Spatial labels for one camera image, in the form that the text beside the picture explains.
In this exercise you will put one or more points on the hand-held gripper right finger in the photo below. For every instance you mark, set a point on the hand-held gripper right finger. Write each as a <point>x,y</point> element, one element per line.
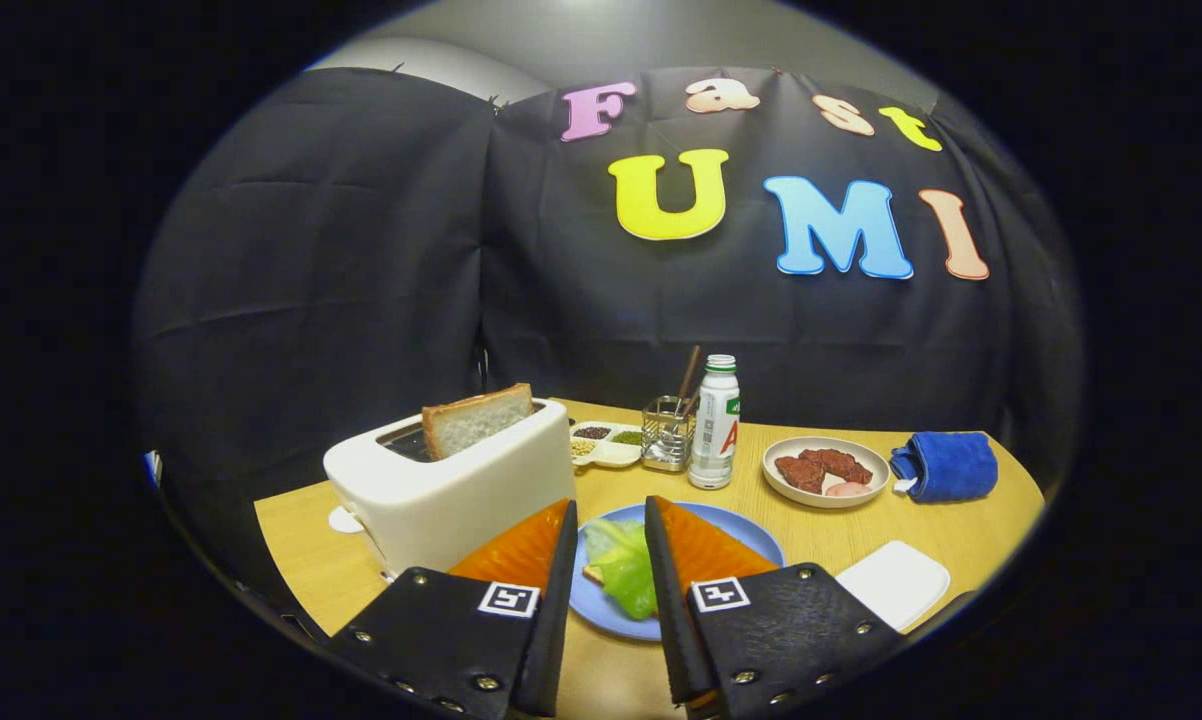
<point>666,600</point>

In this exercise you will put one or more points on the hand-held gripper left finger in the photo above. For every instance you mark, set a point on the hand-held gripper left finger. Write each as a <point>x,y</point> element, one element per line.
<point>559,600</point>

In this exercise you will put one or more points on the green lettuce leaf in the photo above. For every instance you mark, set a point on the green lettuce leaf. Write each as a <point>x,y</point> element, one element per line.
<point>621,570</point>

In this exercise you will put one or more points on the large crusted bread slice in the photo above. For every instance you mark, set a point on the large crusted bread slice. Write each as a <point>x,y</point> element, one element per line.
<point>476,420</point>

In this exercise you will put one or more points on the small bread slice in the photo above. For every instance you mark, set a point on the small bread slice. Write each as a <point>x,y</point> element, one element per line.
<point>593,573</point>

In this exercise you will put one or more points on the blue plate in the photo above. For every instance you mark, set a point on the blue plate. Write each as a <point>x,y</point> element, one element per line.
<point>731,525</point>

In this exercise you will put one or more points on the white toaster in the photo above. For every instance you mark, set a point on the white toaster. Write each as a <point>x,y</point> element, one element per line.
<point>441,510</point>

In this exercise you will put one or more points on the white divided seasoning dish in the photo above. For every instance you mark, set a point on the white divided seasoning dish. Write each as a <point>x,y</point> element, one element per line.
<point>611,455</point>

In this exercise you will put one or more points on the white bottle with green cap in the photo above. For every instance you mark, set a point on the white bottle with green cap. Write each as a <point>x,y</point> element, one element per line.
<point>711,440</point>

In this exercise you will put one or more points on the brown meat piece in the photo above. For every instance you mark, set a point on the brown meat piece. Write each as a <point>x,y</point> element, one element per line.
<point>841,465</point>
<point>799,472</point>

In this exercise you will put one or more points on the pink ham slice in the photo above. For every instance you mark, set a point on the pink ham slice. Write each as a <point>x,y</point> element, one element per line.
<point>849,489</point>

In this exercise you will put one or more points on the white square plate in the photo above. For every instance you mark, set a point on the white square plate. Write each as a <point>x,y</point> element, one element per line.
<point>891,585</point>

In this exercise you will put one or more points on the beige plate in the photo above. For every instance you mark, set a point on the beige plate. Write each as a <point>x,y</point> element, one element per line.
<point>866,455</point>

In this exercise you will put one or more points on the blue towel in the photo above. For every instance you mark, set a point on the blue towel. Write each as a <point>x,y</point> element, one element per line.
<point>951,465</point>

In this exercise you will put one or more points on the black backdrop cloth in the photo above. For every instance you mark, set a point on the black backdrop cloth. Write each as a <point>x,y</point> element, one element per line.
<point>361,280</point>

